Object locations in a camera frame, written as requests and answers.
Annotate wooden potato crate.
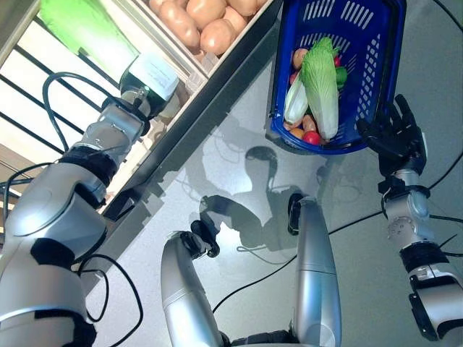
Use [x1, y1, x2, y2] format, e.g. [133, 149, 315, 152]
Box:
[135, 0, 276, 87]

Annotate bright green napa cabbage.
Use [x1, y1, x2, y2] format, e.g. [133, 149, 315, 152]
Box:
[299, 35, 343, 141]

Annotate wooden black display shelf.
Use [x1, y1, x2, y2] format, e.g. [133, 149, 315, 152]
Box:
[0, 0, 285, 254]

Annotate long pale napa cabbage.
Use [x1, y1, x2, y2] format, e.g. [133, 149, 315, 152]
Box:
[35, 0, 182, 119]

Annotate green bell pepper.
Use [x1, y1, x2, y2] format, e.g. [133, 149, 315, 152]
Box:
[334, 67, 349, 90]

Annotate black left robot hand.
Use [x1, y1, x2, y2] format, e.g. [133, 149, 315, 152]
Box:
[118, 52, 181, 103]

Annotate wooden slatted cabbage crate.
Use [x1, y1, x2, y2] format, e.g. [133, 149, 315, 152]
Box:
[0, 0, 211, 171]

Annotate blue plastic shopping basket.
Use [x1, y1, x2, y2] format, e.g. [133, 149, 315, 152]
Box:
[266, 0, 408, 156]

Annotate silver left robot leg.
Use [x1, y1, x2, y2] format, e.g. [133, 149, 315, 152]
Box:
[161, 220, 226, 347]

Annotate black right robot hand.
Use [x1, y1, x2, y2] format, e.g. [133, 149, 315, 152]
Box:
[356, 94, 428, 179]

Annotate silver right robot leg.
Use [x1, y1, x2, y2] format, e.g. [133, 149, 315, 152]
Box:
[287, 194, 343, 347]

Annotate silver robot leg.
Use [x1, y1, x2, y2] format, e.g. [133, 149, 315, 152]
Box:
[287, 194, 343, 347]
[161, 220, 226, 347]

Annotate small napa cabbage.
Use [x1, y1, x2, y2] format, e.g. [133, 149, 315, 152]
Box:
[283, 74, 310, 124]

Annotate black cable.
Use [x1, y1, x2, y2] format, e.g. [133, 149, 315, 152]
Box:
[77, 254, 145, 326]
[212, 252, 300, 314]
[42, 72, 122, 153]
[327, 211, 384, 236]

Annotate dark robot waist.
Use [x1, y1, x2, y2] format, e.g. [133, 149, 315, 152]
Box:
[220, 328, 294, 347]

